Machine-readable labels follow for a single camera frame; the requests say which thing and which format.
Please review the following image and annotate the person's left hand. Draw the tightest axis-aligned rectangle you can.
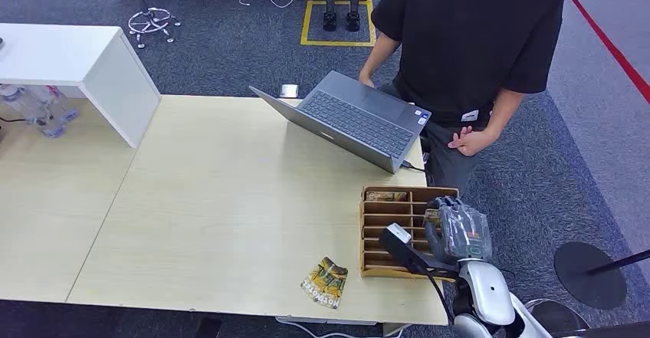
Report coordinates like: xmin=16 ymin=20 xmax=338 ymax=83
xmin=448 ymin=126 xmax=496 ymax=157

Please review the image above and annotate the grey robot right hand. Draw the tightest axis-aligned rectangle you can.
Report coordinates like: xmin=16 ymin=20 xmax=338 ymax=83
xmin=424 ymin=195 xmax=494 ymax=266

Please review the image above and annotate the wooden slotted card organizer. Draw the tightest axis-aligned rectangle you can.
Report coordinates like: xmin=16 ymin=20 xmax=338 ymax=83
xmin=359 ymin=185 xmax=461 ymax=281

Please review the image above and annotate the brown card in organizer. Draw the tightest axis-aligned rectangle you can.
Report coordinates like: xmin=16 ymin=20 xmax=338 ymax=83
xmin=365 ymin=191 xmax=409 ymax=202

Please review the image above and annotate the person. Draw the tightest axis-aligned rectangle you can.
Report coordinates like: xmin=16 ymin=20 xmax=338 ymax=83
xmin=357 ymin=0 xmax=566 ymax=197

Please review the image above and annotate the yellow green hotel card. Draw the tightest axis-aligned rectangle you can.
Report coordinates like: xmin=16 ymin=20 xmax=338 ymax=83
xmin=320 ymin=257 xmax=350 ymax=277
xmin=300 ymin=263 xmax=347 ymax=310

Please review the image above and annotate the grey open laptop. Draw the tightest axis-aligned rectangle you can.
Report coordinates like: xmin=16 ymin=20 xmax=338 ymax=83
xmin=248 ymin=70 xmax=432 ymax=176

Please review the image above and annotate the black robot leg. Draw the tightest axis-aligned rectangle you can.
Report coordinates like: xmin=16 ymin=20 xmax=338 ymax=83
xmin=323 ymin=0 xmax=338 ymax=32
xmin=346 ymin=0 xmax=362 ymax=33

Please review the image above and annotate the dark round chrome-rimmed disc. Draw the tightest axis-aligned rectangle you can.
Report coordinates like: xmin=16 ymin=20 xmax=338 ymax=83
xmin=525 ymin=299 xmax=590 ymax=338

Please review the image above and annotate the black round stanchion base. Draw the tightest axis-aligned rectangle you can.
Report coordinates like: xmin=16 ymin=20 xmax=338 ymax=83
xmin=553 ymin=241 xmax=650 ymax=310

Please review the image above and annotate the black bar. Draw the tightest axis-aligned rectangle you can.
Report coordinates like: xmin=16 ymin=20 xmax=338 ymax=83
xmin=558 ymin=320 xmax=650 ymax=338

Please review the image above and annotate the chrome star chair base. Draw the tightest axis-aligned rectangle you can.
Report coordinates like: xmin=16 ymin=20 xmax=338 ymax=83
xmin=126 ymin=6 xmax=182 ymax=50

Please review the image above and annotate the white desk riser shelf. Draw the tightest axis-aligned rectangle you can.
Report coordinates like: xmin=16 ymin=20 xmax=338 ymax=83
xmin=0 ymin=22 xmax=162 ymax=149

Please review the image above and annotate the clear plastic water bottle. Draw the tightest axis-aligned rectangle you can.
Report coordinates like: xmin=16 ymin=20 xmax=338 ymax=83
xmin=28 ymin=85 xmax=80 ymax=123
xmin=0 ymin=84 xmax=68 ymax=139

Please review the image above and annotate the black wrist camera pale box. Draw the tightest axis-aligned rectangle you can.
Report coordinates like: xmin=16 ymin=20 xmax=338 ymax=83
xmin=378 ymin=222 xmax=461 ymax=279

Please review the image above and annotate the white cable under table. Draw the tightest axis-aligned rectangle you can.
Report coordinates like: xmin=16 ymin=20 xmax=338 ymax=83
xmin=274 ymin=317 xmax=407 ymax=338

